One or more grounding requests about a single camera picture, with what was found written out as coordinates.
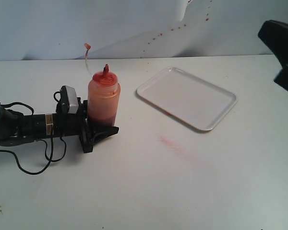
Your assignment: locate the red sauce squeeze bottle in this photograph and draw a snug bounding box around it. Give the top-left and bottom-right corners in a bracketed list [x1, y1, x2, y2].
[84, 43, 121, 127]

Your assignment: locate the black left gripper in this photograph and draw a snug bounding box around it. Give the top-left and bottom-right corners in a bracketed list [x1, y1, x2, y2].
[47, 97, 119, 153]

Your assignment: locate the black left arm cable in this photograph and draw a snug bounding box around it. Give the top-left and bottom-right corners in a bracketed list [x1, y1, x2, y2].
[0, 91, 68, 175]

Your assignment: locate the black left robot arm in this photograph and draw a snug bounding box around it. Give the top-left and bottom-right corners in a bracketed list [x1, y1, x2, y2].
[0, 101, 119, 153]

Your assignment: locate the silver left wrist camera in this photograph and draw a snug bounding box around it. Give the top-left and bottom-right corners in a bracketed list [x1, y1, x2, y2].
[56, 85, 79, 114]

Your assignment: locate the white rectangular tray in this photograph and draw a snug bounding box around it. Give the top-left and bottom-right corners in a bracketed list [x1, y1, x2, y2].
[136, 67, 238, 132]

